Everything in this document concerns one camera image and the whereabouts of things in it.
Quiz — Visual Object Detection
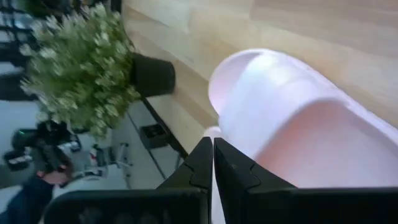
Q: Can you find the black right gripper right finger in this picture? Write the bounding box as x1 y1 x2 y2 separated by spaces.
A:
213 138 297 192

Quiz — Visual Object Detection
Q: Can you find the grey stand with tools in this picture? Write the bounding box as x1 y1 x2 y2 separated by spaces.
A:
88 141 133 180

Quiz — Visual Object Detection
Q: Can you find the pink foam slide sandal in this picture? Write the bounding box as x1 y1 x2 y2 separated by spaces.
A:
207 48 398 224

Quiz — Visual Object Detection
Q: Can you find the person's hand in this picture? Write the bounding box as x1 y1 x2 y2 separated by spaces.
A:
37 170 73 185

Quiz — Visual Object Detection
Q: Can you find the black table-level camera box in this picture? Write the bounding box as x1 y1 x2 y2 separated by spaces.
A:
139 123 169 149

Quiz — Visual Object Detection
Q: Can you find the black aluminium rig frame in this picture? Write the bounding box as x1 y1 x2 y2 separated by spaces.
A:
127 98 190 180

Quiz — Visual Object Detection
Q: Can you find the green artificial leafy plant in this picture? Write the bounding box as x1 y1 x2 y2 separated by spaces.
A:
18 2 141 138

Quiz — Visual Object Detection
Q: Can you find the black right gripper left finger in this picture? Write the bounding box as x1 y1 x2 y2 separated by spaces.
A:
157 136 214 191

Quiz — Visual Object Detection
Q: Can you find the black plant pot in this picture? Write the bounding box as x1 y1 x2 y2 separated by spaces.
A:
130 52 177 98

